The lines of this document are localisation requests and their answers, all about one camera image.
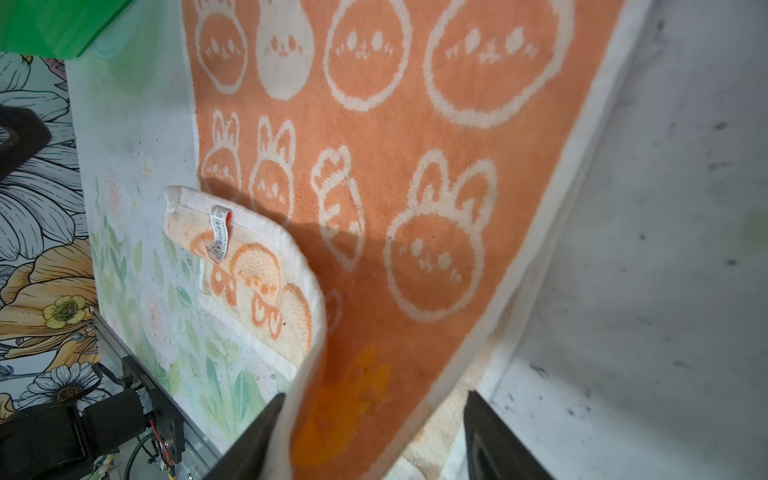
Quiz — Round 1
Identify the orange pink patterned towel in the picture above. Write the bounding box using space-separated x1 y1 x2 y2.
164 1 649 479

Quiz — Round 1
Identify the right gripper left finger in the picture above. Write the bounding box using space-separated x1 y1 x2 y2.
204 393 285 480

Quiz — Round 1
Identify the green plastic basket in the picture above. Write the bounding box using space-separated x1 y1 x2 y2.
1 0 130 60

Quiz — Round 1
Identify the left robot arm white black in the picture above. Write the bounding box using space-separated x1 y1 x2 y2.
1 106 149 479

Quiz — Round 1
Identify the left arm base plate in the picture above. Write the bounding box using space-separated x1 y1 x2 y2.
121 356 185 479

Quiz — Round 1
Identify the aluminium front rail frame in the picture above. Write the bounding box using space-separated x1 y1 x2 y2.
92 312 220 479

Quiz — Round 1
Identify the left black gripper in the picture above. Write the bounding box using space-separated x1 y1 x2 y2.
1 105 52 180

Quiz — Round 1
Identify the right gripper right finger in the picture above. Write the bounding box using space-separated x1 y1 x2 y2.
463 391 553 480

